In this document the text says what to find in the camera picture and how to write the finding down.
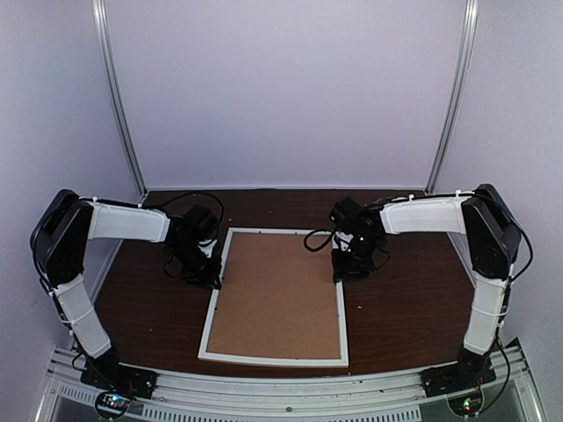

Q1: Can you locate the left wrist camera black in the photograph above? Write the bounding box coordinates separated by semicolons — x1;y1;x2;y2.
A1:
183;204;219;241

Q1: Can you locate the controller board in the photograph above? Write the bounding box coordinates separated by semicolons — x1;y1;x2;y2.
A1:
94;391;133;419
447;391;484;418

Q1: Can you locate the aluminium front rail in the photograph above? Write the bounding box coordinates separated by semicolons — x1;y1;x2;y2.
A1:
28;346;547;421

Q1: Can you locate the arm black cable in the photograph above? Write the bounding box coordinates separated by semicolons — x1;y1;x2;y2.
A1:
303;227;338;253
151;192;224;221

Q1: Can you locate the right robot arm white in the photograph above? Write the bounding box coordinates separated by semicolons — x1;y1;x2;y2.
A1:
329;184;523;389

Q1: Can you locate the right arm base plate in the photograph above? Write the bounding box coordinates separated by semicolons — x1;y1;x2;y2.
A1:
420;347;497;397

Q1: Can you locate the aluminium corner post right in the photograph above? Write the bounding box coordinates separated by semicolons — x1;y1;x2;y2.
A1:
425;0;479;193

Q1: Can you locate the right controller board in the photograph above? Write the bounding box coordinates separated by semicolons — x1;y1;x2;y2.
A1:
447;391;484;418

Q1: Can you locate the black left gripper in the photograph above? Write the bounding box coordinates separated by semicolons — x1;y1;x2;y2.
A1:
169;241;223;291

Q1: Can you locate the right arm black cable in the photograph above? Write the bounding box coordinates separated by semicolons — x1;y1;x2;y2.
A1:
303;227;338;253

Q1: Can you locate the left controller board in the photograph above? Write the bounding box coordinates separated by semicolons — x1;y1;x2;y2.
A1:
94;391;133;419

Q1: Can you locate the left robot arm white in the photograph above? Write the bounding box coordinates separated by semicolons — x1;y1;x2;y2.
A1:
30;189;224;390

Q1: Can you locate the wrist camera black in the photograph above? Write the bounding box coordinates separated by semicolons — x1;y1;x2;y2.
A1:
329;196;363;224
183;204;219;241

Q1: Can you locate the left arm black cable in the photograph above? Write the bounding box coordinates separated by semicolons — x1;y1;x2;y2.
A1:
151;192;224;221

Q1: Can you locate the brown backing board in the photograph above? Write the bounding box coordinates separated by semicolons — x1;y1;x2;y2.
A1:
206;231;343;360

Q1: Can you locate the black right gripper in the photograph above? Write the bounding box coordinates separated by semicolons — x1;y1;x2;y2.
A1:
332;233;383;283

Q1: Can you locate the aluminium corner post left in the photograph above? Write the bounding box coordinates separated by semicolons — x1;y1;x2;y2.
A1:
91;0;149;197

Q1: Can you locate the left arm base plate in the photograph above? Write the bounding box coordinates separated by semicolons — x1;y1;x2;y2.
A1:
78;346;157;399

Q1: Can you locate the white picture frame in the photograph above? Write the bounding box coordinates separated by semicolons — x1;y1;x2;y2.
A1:
197;226;351;369

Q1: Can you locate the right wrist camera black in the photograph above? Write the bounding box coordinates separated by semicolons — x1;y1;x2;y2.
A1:
329;196;363;224

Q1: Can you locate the aluminium corner post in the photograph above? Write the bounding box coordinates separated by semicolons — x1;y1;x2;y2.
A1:
91;0;149;197
425;0;479;193

